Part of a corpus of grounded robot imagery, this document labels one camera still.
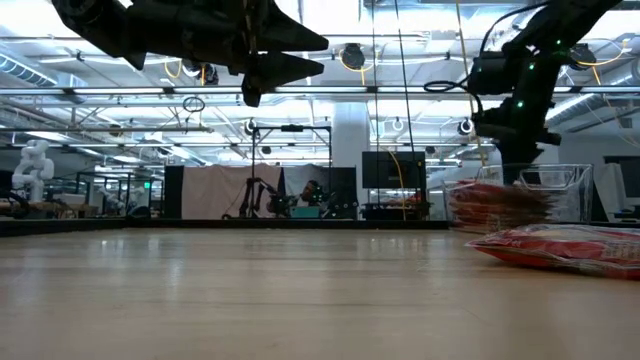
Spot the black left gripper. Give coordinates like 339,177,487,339
149,0,330,109

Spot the red popcorn bag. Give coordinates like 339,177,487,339
448,180,551,190
448,188,554,197
448,207,556,215
464,223,640,282
448,194,556,203
448,200,556,209
448,213,556,222

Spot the white pillar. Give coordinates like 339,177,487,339
331,102,372,220

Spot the beige curtain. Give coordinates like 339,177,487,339
182,163,283,220

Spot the black monitor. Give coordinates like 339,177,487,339
361,150,428,190

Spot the teal box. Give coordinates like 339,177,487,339
289,205,322,220

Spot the long ceiling light strip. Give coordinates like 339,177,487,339
0,85,640,97

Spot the black panel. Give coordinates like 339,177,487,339
163,165,185,220

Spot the black table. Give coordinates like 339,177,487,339
359,201,432,222

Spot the white robot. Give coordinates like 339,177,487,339
10,138,56,204

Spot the clear plastic basket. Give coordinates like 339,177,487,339
442,163,595,235

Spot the distant black rig frame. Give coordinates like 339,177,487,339
251,124,333,220

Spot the thin black hanging cable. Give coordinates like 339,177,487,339
370,0,381,221

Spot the distant yellow cable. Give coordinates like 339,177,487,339
385,148,407,222

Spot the black metal table frame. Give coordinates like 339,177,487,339
0,218,640,239

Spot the silver air duct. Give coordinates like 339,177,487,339
544,59,640,129

